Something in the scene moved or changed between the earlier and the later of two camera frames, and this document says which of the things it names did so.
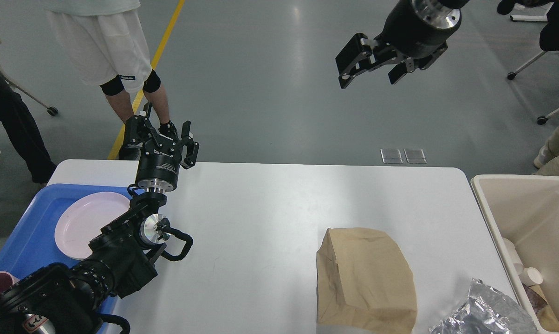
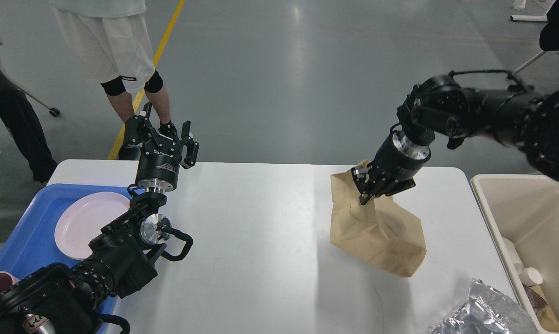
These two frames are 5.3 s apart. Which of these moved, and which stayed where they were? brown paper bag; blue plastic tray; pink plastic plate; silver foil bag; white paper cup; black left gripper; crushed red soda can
Moved: brown paper bag
Stayed: black left gripper; silver foil bag; crushed red soda can; blue plastic tray; pink plastic plate; white paper cup
